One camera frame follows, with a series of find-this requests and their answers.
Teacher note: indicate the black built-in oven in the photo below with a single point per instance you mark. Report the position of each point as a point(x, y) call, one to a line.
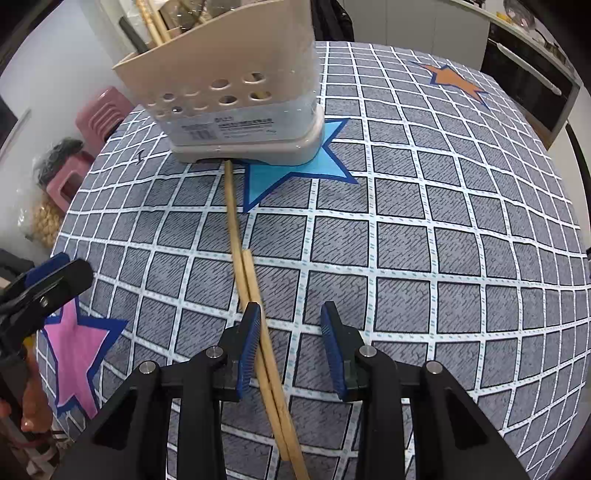
point(530, 79)

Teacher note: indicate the beige utensil caddy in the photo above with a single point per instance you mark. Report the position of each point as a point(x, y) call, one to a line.
point(241, 84)

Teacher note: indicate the light wooden chopstick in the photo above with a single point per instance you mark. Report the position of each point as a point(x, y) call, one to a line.
point(153, 21)

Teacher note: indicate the black hanging bag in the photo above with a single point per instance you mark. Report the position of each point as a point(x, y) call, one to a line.
point(331, 22)

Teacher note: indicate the pink stool tall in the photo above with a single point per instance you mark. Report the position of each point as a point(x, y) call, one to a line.
point(100, 117)

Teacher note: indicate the person left hand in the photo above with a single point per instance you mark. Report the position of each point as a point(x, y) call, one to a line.
point(36, 412)

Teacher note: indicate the checkered blue tablecloth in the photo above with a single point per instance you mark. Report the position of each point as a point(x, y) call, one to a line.
point(438, 225)

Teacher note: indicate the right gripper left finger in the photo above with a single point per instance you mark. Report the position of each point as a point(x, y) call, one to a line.
point(128, 437)

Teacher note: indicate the pink stool short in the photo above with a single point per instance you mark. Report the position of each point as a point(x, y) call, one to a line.
point(63, 186)

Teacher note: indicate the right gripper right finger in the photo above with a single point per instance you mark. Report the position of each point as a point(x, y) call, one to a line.
point(403, 405)

